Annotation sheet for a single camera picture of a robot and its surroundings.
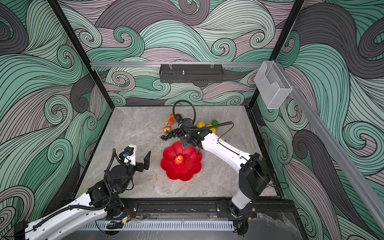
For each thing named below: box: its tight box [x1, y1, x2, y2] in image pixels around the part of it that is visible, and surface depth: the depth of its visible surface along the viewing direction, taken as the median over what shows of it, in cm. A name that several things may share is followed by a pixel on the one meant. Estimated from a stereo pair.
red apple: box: [174, 155, 186, 168], surface depth 87 cm
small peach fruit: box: [163, 126, 172, 134], surface depth 103 cm
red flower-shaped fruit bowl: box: [161, 141, 203, 181], surface depth 89 cm
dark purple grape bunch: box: [160, 128, 184, 141], surface depth 102 cm
